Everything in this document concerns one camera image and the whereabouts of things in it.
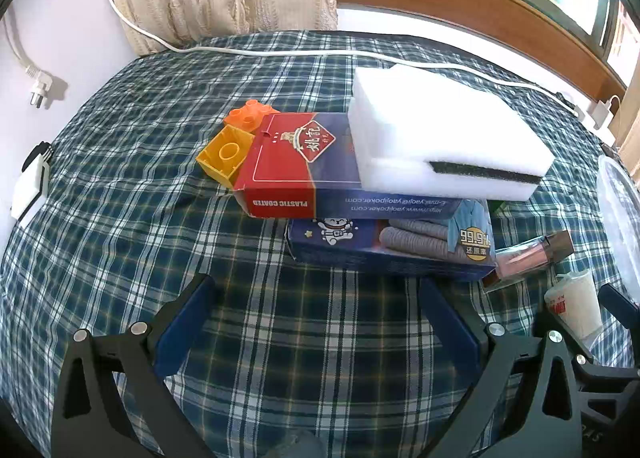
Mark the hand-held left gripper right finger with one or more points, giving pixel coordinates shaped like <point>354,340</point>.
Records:
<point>450,323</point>

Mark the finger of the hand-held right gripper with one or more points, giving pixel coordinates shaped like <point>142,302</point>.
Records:
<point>587,373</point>
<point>620,305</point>

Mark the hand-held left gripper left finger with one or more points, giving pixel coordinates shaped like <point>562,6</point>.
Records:
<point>185,323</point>

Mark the small white bottle red label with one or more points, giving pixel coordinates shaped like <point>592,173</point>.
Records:
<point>575,303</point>

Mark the clear round plastic container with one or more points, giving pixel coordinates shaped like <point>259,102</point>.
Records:
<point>617,208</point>

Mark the blue printed box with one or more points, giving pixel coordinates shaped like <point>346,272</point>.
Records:
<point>360,245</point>

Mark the yellow toy brick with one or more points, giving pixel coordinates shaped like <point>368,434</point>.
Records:
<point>222,155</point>

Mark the red and blue card box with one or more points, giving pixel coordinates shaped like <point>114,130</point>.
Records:
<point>295,163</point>

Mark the white sponge with dark layer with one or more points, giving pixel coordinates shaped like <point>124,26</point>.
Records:
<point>440,123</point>

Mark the blue plaid bedsheet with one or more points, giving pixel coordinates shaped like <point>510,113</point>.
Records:
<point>300,363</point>

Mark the beige plain curtain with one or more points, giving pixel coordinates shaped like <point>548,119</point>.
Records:
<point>631,138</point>

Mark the white phone charger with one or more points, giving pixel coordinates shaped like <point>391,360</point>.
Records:
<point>601,113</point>

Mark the white power strip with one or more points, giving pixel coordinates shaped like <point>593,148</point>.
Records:
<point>582,114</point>

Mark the white and black small device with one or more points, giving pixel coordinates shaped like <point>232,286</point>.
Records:
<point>29,183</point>

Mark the orange toy brick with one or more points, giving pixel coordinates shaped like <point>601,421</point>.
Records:
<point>247,114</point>

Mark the wooden window frame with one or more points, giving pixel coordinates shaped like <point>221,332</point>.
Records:
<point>450,3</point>

